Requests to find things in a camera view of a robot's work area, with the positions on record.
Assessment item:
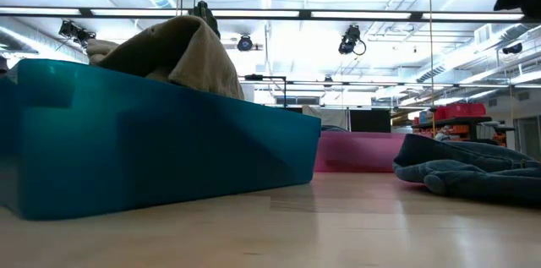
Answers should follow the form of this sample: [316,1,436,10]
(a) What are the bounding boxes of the beige fabric hat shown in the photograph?
[86,14,245,101]

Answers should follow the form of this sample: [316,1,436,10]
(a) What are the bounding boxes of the round black ceiling spotlight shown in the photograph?
[236,34,254,52]

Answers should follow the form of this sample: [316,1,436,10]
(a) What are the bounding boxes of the black ceiling device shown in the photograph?
[501,42,524,56]

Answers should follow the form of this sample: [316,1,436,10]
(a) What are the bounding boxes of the black metal stand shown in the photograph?
[243,74,288,108]

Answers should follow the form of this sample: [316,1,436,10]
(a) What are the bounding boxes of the red storage crates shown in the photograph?
[434,102,487,120]

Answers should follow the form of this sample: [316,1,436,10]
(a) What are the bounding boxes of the dark storage shelf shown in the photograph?
[412,116,515,142]

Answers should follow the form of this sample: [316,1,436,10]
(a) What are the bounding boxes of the black ceiling spotlight cluster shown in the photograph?
[57,19,97,48]

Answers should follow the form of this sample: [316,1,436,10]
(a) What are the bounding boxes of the black screen panel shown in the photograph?
[349,109,392,134]

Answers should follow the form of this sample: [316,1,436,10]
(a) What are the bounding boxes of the blue plastic bin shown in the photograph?
[0,58,322,222]

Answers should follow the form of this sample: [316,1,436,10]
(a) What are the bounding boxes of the red plastic bin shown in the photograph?
[313,131,407,174]

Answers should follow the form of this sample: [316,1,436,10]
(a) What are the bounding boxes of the black hanging camera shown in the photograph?
[337,25,367,57]

